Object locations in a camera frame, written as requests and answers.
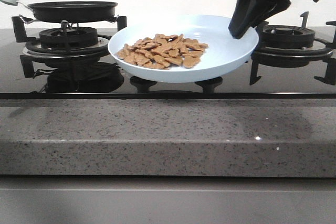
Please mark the light blue plate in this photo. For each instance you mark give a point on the light blue plate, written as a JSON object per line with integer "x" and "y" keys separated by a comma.
{"x": 223, "y": 54}

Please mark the brown meat slices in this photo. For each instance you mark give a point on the brown meat slices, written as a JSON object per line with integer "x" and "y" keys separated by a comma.
{"x": 163, "y": 51}

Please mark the black frying pan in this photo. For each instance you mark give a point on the black frying pan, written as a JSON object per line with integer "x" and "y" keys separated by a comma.
{"x": 71, "y": 11}

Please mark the right black burner head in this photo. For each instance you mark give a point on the right black burner head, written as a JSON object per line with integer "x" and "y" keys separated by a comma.
{"x": 287, "y": 37}

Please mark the black burner head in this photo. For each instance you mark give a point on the black burner head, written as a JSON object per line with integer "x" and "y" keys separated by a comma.
{"x": 287, "y": 37}
{"x": 77, "y": 37}

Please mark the left black burner head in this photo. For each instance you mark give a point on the left black burner head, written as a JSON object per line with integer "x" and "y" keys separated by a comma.
{"x": 77, "y": 37}

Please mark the black glass gas cooktop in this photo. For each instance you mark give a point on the black glass gas cooktop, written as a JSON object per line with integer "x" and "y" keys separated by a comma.
{"x": 22, "y": 78}

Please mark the left black pan support grate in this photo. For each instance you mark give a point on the left black pan support grate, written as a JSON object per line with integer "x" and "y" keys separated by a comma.
{"x": 57, "y": 58}

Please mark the grey cabinet drawer front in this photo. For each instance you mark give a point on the grey cabinet drawer front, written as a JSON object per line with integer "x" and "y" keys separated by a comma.
{"x": 166, "y": 200}

